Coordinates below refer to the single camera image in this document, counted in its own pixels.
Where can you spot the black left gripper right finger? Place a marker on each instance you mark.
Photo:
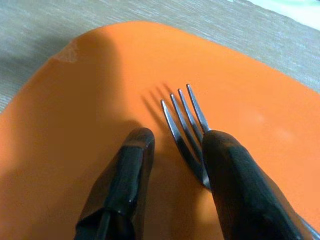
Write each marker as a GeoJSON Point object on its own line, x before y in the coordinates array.
{"type": "Point", "coordinates": [245, 200]}

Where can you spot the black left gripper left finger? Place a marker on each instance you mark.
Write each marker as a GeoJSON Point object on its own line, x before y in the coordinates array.
{"type": "Point", "coordinates": [117, 190]}

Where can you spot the steel fork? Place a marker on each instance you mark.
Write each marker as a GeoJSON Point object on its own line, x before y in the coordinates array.
{"type": "Point", "coordinates": [185, 140]}

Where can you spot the orange plastic plate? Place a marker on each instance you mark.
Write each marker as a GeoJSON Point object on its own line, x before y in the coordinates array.
{"type": "Point", "coordinates": [75, 112]}

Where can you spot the beige woven counter mat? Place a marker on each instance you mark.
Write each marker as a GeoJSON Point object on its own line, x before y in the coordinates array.
{"type": "Point", "coordinates": [175, 12]}

